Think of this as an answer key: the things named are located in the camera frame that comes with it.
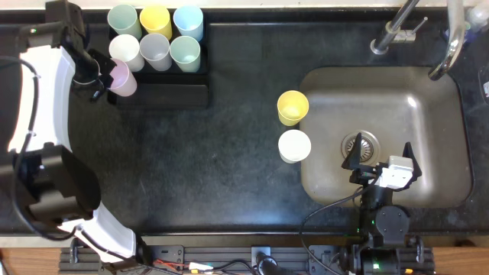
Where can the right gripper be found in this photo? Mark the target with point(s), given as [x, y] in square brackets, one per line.
[363, 173]

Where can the white cup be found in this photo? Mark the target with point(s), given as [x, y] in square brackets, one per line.
[294, 145]
[124, 47]

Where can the yellow cup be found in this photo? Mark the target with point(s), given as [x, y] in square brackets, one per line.
[292, 109]
[154, 19]

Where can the pink cup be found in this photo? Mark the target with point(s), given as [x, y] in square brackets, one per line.
[126, 82]

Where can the steel sink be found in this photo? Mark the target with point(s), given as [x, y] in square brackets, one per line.
[420, 114]

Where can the steel tap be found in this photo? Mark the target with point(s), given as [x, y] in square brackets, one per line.
[456, 38]

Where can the blue soap bottle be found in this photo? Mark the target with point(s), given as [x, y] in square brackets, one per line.
[477, 17]

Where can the black tray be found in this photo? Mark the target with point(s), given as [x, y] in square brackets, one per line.
[172, 95]

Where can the green cup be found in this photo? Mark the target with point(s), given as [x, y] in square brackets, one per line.
[185, 51]
[122, 19]

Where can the blue cup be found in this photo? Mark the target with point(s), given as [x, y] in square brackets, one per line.
[188, 19]

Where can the grey cup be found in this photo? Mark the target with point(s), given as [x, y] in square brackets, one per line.
[154, 47]

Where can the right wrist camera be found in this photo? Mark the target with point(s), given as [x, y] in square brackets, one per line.
[397, 172]

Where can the mounting rail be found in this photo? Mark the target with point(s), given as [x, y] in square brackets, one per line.
[229, 259]

